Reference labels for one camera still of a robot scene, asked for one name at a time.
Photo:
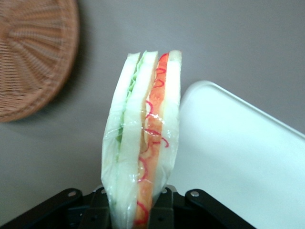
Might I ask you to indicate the triangle sandwich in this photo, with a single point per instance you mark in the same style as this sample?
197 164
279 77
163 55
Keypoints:
133 133

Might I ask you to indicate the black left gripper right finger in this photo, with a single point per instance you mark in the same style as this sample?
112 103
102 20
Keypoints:
166 212

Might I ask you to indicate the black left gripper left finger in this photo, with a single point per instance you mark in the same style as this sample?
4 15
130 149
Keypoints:
93 214

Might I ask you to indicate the round brown wicker basket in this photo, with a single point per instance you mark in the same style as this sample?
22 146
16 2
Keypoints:
31 55

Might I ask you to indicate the cream plastic tray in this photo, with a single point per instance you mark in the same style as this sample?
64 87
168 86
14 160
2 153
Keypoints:
238 148

